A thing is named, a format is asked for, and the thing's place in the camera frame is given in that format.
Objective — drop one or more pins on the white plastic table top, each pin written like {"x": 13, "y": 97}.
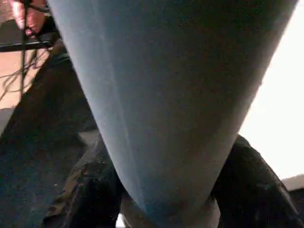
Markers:
{"x": 280, "y": 95}

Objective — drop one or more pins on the pink fabric object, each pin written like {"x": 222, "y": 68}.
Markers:
{"x": 31, "y": 16}

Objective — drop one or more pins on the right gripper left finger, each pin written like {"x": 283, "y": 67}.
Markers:
{"x": 90, "y": 190}

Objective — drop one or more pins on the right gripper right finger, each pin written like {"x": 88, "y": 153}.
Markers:
{"x": 254, "y": 190}

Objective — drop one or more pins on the white plastic table leg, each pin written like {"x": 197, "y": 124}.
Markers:
{"x": 166, "y": 95}

